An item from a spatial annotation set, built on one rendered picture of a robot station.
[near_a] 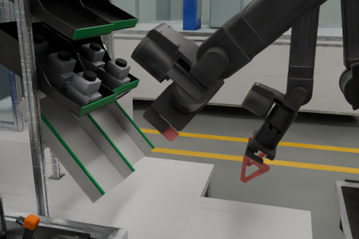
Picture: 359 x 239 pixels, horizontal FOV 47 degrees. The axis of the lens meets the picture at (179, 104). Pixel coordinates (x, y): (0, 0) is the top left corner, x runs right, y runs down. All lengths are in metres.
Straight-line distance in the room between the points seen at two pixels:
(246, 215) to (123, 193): 0.36
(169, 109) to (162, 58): 0.12
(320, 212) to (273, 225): 1.85
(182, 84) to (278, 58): 3.89
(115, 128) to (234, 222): 0.41
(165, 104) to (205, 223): 0.51
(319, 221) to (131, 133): 1.90
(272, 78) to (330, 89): 0.60
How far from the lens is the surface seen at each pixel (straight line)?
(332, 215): 2.96
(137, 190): 1.27
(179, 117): 0.68
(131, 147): 1.16
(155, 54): 0.58
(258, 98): 0.99
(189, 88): 0.58
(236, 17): 0.52
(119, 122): 1.18
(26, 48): 0.90
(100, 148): 1.05
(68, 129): 1.04
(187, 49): 0.58
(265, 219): 1.15
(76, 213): 1.19
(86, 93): 0.90
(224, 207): 1.19
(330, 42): 4.43
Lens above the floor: 1.46
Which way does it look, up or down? 16 degrees down
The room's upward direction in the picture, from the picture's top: straight up
